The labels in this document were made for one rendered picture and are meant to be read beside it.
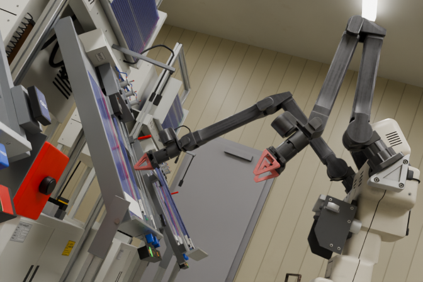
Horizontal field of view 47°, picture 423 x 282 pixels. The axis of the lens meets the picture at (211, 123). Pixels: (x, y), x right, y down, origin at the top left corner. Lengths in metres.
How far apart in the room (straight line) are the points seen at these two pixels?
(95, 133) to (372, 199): 0.91
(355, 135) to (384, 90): 4.48
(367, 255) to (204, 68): 5.04
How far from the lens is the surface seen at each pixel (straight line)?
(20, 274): 1.80
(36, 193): 1.12
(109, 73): 1.94
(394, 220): 1.68
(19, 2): 1.80
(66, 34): 1.68
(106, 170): 1.48
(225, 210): 5.59
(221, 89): 6.22
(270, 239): 5.48
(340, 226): 1.59
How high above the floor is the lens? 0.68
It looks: 16 degrees up
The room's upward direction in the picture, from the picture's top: 25 degrees clockwise
